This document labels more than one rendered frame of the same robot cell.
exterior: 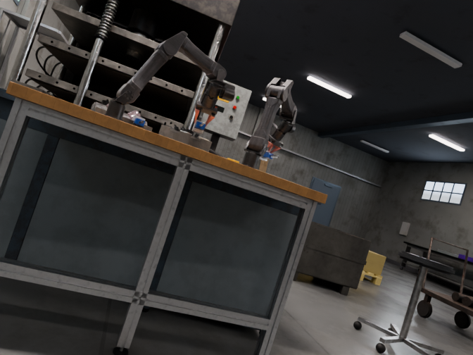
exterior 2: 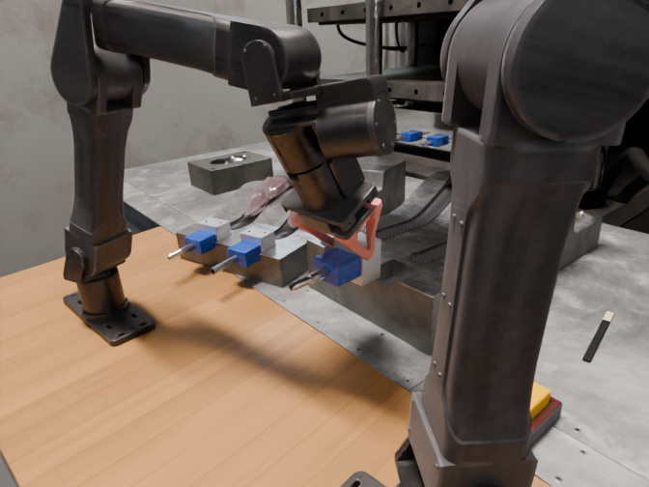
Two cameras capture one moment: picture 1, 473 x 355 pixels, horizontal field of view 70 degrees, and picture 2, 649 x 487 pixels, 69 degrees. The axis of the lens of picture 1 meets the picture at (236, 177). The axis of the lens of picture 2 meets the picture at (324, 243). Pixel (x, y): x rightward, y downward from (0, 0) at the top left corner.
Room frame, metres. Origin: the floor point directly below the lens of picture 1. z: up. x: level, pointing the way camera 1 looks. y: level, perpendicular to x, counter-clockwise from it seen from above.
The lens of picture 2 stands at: (1.32, -0.22, 1.20)
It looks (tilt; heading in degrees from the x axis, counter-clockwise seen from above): 24 degrees down; 62
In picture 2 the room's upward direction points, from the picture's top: 3 degrees counter-clockwise
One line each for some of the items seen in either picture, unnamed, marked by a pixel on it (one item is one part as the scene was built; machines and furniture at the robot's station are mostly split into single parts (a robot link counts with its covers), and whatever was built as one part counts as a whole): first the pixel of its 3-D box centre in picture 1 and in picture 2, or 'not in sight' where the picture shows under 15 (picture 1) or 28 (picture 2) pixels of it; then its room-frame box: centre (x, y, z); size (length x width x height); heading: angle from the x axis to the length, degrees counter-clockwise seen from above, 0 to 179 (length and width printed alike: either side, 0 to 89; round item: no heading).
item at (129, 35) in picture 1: (136, 52); not in sight; (2.72, 1.10, 1.52); 1.10 x 0.70 x 0.05; 100
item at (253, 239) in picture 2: (139, 122); (240, 255); (1.54, 0.50, 0.86); 0.13 x 0.05 x 0.05; 27
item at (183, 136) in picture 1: (184, 141); (464, 231); (1.90, 0.34, 0.87); 0.50 x 0.26 x 0.14; 10
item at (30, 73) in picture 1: (116, 110); (483, 81); (2.71, 1.09, 1.02); 1.10 x 0.74 x 0.05; 100
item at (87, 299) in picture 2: (115, 112); (101, 292); (1.32, 0.53, 0.84); 0.20 x 0.07 x 0.08; 107
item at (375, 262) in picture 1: (340, 254); not in sight; (5.73, -2.09, 0.23); 1.22 x 0.84 x 0.45; 17
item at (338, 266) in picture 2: (200, 125); (331, 269); (1.57, 0.24, 0.93); 0.13 x 0.05 x 0.05; 15
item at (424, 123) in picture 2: not in sight; (470, 127); (2.59, 1.02, 0.87); 0.50 x 0.27 x 0.17; 10
